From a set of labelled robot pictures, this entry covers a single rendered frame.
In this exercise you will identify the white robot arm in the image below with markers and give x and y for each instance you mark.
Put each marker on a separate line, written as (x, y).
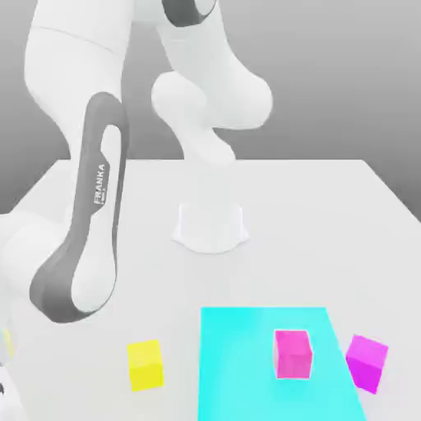
(75, 82)

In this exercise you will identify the small pink cube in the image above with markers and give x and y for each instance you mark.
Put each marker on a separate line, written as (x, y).
(292, 355)

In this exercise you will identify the small yellow cube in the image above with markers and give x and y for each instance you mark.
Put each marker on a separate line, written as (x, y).
(145, 365)

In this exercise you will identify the small magenta cube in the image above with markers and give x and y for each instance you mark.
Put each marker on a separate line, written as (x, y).
(366, 363)

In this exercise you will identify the large cyan box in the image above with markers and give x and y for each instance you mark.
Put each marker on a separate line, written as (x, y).
(240, 365)

